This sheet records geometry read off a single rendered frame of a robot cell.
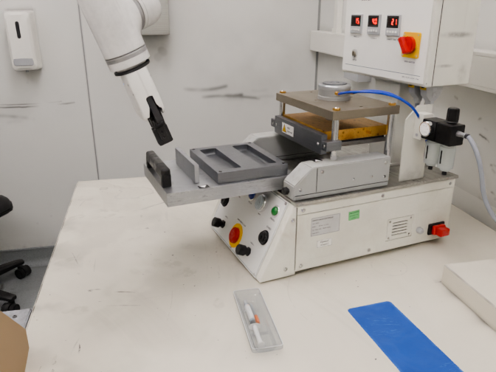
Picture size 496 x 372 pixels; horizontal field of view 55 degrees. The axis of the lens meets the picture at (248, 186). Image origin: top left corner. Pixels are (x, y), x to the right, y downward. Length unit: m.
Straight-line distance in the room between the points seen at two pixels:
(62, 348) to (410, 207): 0.82
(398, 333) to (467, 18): 0.69
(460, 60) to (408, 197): 0.33
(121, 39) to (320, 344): 0.67
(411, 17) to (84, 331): 0.95
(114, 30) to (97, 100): 1.62
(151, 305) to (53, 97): 1.72
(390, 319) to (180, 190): 0.48
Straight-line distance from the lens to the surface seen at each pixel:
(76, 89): 2.56
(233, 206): 1.23
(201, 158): 1.10
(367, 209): 1.13
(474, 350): 0.98
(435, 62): 1.16
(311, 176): 1.02
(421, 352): 0.94
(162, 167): 0.99
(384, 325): 0.98
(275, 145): 1.28
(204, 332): 0.93
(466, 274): 1.11
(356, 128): 1.13
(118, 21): 0.96
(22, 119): 2.63
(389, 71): 1.24
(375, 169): 1.12
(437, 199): 1.27
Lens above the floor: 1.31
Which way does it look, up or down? 20 degrees down
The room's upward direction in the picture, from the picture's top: straight up
